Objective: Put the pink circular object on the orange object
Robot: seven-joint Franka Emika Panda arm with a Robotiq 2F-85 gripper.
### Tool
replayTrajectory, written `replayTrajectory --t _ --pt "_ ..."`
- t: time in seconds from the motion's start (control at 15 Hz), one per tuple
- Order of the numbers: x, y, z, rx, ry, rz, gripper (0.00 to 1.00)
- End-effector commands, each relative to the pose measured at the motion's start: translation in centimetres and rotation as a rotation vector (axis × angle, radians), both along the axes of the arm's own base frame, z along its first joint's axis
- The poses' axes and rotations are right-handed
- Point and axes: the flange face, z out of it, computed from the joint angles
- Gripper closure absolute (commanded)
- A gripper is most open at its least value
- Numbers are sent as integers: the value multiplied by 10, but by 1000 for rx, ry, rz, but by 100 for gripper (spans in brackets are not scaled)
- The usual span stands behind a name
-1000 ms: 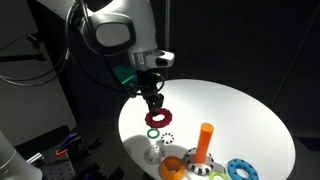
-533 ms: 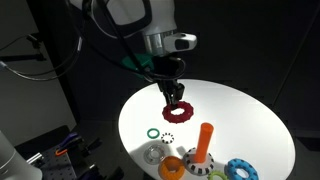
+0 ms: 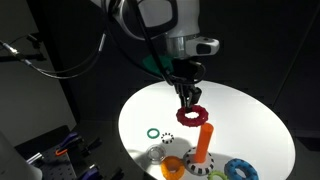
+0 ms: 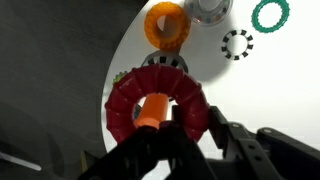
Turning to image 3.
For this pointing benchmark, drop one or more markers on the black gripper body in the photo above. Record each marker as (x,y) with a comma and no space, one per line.
(186,71)

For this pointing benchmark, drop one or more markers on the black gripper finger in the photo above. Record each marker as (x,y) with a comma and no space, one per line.
(196,94)
(183,96)

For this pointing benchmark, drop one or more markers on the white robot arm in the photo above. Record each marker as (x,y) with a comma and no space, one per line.
(180,20)

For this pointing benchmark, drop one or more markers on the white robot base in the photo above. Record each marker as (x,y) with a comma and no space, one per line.
(13,163)

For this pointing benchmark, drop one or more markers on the orange stacking peg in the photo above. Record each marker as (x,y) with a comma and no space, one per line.
(203,143)

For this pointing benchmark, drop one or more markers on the black white checkered base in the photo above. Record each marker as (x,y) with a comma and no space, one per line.
(190,166)

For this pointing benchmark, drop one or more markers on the black clamp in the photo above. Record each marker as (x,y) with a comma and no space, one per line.
(91,146)

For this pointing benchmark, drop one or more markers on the black perforated breadboard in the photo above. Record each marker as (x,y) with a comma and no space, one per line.
(56,170)

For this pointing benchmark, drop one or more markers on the silver metal cylinder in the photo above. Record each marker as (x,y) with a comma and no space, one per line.
(34,158)

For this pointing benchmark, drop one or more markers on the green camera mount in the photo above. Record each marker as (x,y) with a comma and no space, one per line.
(151,65)

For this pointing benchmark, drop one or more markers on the black vertical frame post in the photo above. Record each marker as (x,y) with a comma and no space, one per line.
(50,50)

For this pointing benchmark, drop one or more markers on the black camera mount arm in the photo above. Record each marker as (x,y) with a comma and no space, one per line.
(20,58)

